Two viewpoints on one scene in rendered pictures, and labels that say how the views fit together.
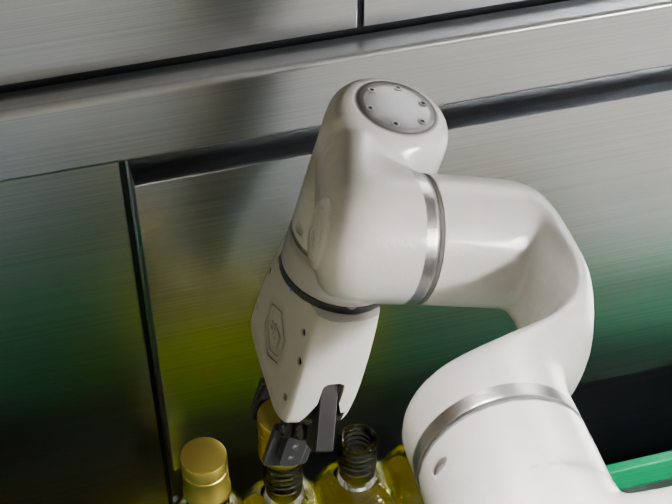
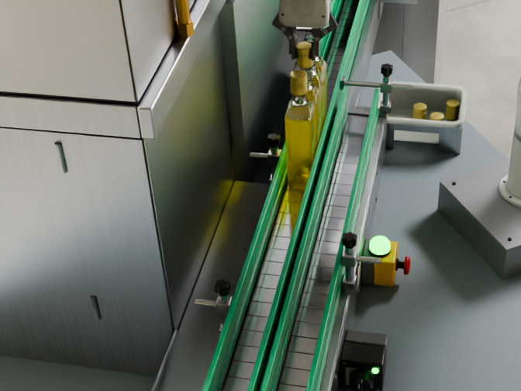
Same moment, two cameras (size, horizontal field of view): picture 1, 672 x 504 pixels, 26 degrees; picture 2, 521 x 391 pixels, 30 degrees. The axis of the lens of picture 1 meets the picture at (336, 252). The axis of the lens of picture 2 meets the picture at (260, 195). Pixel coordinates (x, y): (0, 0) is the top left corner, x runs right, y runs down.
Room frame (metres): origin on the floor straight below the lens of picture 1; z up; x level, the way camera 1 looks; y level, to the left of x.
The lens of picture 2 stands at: (-0.13, 1.60, 2.22)
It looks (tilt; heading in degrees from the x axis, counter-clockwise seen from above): 39 degrees down; 300
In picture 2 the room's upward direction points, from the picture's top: 4 degrees counter-clockwise
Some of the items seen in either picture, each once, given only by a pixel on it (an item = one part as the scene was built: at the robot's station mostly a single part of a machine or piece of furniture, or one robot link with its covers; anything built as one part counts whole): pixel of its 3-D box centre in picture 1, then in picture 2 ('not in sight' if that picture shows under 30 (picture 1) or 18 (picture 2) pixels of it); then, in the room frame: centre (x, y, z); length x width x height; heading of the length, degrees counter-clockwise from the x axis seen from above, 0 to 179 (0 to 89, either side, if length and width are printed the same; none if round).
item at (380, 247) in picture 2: not in sight; (380, 245); (0.40, 0.18, 0.84); 0.04 x 0.04 x 0.03
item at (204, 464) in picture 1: (205, 472); (298, 82); (0.62, 0.10, 1.14); 0.04 x 0.04 x 0.04
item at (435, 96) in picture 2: not in sight; (419, 115); (0.50, -0.36, 0.80); 0.22 x 0.17 x 0.09; 15
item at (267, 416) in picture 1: (281, 432); (304, 54); (0.63, 0.04, 1.17); 0.04 x 0.04 x 0.04
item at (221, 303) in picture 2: not in sight; (214, 308); (0.57, 0.56, 0.94); 0.07 x 0.04 x 0.13; 15
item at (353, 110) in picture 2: not in sight; (367, 121); (0.59, -0.22, 0.85); 0.09 x 0.04 x 0.07; 15
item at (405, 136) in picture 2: not in sight; (408, 118); (0.53, -0.35, 0.79); 0.27 x 0.17 x 0.08; 15
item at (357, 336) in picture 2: not in sight; (364, 361); (0.32, 0.45, 0.79); 0.08 x 0.08 x 0.08; 15
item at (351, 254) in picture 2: not in sight; (361, 263); (0.37, 0.35, 0.94); 0.07 x 0.04 x 0.13; 15
